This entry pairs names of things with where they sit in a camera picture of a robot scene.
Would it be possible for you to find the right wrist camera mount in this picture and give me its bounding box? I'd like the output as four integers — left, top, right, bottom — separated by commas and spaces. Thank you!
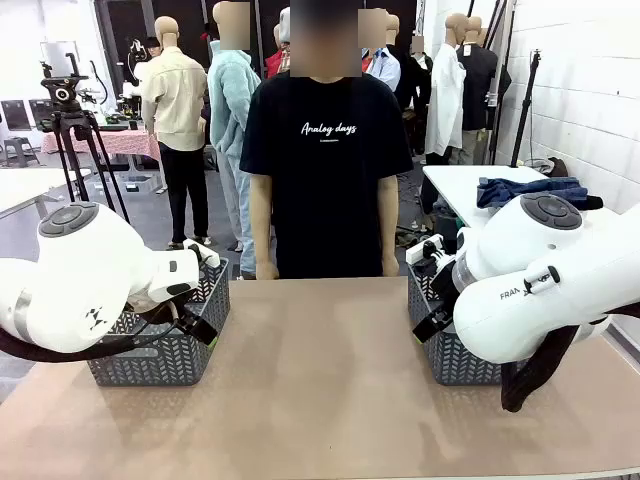
405, 233, 448, 267

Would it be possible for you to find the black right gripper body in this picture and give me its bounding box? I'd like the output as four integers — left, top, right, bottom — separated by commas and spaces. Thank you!
429, 253, 460, 315

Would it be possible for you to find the person's right forearm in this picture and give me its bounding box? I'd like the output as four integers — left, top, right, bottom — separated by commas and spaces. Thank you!
249, 174, 275, 266

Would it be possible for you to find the grey plastic woven basket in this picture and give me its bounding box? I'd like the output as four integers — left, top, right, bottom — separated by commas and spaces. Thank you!
87, 257, 232, 388
407, 262, 526, 387

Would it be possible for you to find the mannequin in blue shirt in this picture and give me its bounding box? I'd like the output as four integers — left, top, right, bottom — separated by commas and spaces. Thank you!
363, 9, 402, 92

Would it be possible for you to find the black camera tripod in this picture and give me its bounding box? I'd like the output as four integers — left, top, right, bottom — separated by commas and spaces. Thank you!
39, 52, 131, 225

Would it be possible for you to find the table with red checked cloth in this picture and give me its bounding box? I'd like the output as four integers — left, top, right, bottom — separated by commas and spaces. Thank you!
39, 127, 162, 162

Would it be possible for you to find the white desk with legs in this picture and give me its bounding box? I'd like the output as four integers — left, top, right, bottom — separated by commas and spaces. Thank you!
0, 167, 94, 221

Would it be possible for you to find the mannequin in white shirt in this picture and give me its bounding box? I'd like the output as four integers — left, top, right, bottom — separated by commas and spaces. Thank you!
424, 13, 469, 166

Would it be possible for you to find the mannequin in light blue fleece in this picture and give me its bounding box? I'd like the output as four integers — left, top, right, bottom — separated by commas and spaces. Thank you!
206, 2, 264, 279

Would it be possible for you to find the person in black T-shirt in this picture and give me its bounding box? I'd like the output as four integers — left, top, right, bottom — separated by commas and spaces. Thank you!
239, 0, 415, 280

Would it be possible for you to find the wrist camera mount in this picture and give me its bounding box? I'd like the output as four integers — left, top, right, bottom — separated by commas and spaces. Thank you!
405, 233, 448, 267
182, 238, 222, 268

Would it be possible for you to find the mannequin in red top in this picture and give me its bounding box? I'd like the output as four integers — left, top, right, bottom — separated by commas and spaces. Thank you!
264, 7, 292, 80

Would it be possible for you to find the grey metal stool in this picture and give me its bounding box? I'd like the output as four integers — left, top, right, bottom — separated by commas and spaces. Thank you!
3, 137, 41, 168

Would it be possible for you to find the dark blue clothes pile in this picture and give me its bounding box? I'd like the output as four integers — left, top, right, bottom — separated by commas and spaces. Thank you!
476, 176, 604, 211

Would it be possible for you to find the person's left forearm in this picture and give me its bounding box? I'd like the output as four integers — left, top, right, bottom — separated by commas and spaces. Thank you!
377, 175, 400, 261

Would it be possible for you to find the black light stand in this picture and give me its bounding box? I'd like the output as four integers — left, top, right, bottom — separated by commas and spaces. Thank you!
509, 49, 544, 169

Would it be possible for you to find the black left arm cable sleeve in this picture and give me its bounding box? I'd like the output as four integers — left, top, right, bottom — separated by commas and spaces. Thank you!
0, 319, 177, 363

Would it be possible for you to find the mannequin in beige shirt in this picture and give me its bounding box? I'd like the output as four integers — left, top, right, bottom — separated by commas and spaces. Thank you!
141, 15, 211, 251

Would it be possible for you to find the mannequin in black jacket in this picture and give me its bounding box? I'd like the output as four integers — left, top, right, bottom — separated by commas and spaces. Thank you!
457, 17, 500, 166

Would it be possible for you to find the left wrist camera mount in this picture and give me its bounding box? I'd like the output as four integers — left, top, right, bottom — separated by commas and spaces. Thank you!
182, 238, 222, 268

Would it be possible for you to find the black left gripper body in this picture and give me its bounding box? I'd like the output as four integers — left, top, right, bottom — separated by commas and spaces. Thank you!
126, 298, 185, 326

